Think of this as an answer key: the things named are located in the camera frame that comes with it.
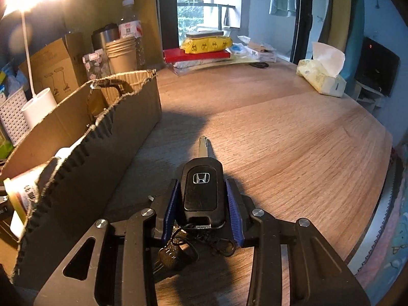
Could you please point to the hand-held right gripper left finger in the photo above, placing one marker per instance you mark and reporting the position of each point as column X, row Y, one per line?
column 169, row 207

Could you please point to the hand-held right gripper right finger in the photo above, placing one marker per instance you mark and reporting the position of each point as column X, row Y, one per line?
column 234, row 212

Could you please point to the black car key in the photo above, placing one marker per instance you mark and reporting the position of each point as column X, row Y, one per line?
column 200, row 194

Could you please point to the brown cardboard box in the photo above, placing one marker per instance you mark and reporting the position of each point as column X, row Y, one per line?
column 127, row 127

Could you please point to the white rectangular box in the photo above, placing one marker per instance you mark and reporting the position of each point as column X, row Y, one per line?
column 62, row 153

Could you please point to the pale paper folder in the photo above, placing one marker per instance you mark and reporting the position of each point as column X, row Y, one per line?
column 197, row 67

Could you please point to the black scissors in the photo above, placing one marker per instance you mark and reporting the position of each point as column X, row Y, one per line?
column 259, row 65

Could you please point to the long serrated metal strip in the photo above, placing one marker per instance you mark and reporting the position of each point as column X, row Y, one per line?
column 384, row 204

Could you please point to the red book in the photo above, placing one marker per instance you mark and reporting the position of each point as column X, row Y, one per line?
column 191, row 54

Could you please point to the stack of brown paper cups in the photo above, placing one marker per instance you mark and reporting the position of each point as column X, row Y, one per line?
column 121, row 57

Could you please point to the pale yellow tissue pack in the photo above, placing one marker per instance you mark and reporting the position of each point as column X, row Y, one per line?
column 322, row 79

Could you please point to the floral glass jar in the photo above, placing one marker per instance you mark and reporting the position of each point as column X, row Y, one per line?
column 94, row 65

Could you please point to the white paper packets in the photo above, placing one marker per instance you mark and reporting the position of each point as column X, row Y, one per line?
column 255, row 51

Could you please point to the white desk lamp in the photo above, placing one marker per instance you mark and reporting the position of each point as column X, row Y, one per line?
column 40, row 108

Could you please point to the yellow snack packet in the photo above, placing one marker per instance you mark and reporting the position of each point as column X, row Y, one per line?
column 207, row 45

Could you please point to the white television stand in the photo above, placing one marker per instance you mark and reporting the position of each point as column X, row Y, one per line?
column 366, row 97

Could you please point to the green box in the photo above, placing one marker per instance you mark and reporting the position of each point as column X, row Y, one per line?
column 4, row 145

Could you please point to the grey flat case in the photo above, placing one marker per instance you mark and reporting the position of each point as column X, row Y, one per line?
column 204, row 34

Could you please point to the white perforated plastic basket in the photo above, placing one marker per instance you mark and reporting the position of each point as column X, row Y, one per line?
column 12, row 114

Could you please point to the clear plastic water bottle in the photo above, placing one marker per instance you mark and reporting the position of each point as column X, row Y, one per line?
column 130, row 28

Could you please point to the steel kettle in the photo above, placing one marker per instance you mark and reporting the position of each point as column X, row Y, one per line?
column 103, row 36

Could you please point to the brown cardboard lamp packaging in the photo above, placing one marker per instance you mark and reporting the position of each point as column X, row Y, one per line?
column 54, row 60

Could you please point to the blue plastic bag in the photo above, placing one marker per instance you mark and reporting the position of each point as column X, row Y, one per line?
column 12, row 81

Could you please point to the yellow curtain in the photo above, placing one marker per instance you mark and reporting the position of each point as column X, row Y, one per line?
column 339, row 9
column 146, row 6

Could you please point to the black television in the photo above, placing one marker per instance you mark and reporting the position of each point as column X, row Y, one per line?
column 377, row 67

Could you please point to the teal curtain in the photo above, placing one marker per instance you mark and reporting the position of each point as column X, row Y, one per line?
column 355, row 32

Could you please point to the black sliding door frame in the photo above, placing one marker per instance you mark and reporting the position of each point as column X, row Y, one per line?
column 302, row 12

